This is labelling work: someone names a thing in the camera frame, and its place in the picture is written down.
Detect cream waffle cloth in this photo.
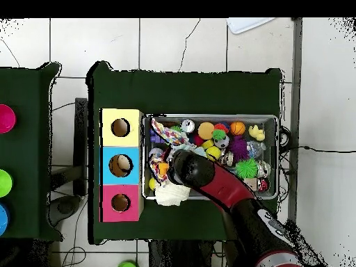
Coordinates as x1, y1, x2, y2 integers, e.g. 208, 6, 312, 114
154, 181, 192, 207

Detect white plastic tray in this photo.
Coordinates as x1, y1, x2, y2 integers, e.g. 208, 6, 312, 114
226, 17, 276, 35

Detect orange mini basketball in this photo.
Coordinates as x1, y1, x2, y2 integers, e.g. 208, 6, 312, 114
229, 120, 247, 136

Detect yellow duck toy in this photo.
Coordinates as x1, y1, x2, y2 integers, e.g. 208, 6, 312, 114
248, 124, 266, 142

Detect grey round base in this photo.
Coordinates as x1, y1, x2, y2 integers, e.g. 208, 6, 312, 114
49, 194, 82, 226

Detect dark green table cloth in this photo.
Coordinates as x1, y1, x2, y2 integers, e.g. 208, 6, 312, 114
87, 60, 283, 245
0, 62, 63, 241

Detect black cable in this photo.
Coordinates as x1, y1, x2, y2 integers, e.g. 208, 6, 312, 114
279, 145, 356, 154

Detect orange foam disc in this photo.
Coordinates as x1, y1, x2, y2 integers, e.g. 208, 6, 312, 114
197, 121, 216, 140

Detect blue bowl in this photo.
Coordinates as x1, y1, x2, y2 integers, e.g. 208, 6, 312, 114
0, 204, 9, 236

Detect black metal stand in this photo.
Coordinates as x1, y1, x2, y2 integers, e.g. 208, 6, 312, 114
73, 97, 88, 197

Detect small soccer ball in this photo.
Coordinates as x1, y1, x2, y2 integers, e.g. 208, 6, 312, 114
213, 134, 231, 149

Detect green bowl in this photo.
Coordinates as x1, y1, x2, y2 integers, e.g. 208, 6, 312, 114
0, 169, 13, 198

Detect colourful dotted cloth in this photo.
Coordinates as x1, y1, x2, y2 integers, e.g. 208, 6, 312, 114
148, 118, 191, 187

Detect green spiky ball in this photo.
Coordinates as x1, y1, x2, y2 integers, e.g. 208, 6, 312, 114
235, 158, 259, 179

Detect wooden box with three holes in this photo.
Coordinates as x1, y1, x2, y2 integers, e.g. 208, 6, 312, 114
99, 107, 145, 223

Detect metal mesh bin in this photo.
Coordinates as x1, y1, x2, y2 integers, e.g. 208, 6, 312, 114
140, 113, 280, 200

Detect purple spiky ball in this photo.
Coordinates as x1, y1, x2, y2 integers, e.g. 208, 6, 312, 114
228, 136, 250, 163

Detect silver can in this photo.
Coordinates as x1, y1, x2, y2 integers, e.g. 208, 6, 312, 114
180, 118, 195, 134

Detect pink bowl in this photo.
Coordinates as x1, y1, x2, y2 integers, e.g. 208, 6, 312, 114
0, 104, 17, 134

